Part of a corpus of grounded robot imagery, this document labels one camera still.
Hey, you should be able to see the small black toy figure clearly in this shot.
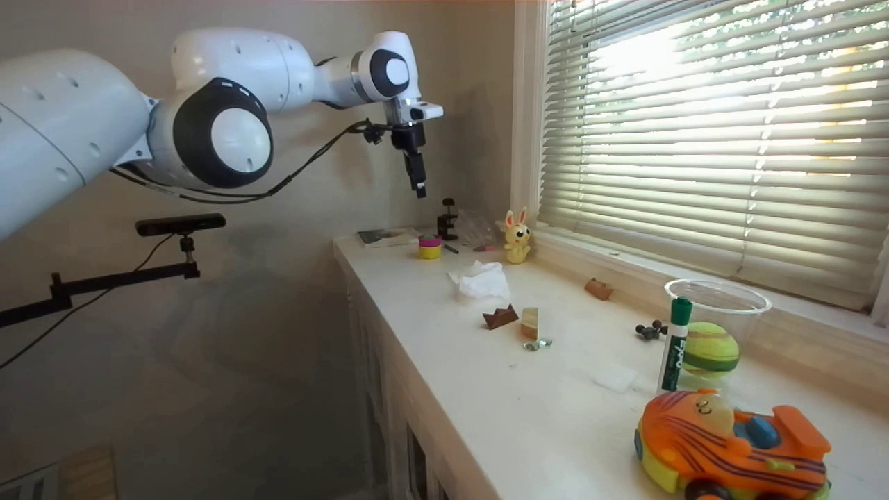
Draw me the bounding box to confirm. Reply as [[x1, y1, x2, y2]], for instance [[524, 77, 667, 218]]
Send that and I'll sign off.
[[635, 320, 667, 342]]

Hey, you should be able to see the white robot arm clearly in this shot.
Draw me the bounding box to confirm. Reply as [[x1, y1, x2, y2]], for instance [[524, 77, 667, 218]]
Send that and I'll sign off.
[[0, 27, 444, 239]]

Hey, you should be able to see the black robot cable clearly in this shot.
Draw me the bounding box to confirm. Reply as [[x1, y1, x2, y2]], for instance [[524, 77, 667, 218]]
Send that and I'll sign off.
[[109, 115, 392, 204]]

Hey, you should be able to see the brown wooden block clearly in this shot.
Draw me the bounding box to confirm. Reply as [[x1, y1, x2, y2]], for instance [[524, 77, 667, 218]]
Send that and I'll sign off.
[[483, 304, 520, 331]]

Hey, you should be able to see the black camera on stand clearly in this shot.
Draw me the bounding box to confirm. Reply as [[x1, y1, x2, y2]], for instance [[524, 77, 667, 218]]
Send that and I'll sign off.
[[0, 210, 228, 331]]

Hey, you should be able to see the white cabinet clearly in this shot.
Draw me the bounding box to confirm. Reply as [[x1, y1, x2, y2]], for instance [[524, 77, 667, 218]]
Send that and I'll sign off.
[[333, 232, 497, 500]]

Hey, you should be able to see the green yellow ball toy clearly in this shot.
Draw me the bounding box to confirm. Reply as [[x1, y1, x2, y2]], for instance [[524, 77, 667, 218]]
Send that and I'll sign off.
[[684, 321, 742, 371]]

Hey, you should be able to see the small glass jar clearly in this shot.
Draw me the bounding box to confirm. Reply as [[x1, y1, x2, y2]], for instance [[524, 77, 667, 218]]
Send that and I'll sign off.
[[520, 309, 540, 342]]

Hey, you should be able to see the white crumpled cloth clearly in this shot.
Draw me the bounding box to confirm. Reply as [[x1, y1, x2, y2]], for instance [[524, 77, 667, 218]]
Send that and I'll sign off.
[[451, 261, 512, 299]]

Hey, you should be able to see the clear plastic cup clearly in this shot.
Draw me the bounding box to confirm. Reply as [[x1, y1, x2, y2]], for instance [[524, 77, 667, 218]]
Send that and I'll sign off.
[[663, 278, 773, 389]]

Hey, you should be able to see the small brown toy piece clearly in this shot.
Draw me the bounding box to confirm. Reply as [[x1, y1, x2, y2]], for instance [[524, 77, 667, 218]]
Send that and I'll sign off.
[[583, 278, 615, 299]]

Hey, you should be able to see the white window blind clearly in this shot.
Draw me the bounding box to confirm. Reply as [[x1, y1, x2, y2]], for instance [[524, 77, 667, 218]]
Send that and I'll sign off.
[[540, 0, 889, 310]]

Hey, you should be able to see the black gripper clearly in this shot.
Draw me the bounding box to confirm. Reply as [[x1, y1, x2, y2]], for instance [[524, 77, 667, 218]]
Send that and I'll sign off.
[[385, 96, 444, 200]]

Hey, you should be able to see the orange toy car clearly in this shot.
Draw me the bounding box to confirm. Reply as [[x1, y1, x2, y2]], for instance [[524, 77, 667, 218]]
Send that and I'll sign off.
[[633, 389, 830, 500]]

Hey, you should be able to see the pink plastic bowl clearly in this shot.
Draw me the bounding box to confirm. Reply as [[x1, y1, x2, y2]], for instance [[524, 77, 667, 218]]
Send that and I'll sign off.
[[420, 236, 444, 250]]

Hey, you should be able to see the yellow bunny toy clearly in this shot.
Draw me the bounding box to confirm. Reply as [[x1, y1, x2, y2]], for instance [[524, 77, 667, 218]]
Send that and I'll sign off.
[[501, 210, 533, 263]]

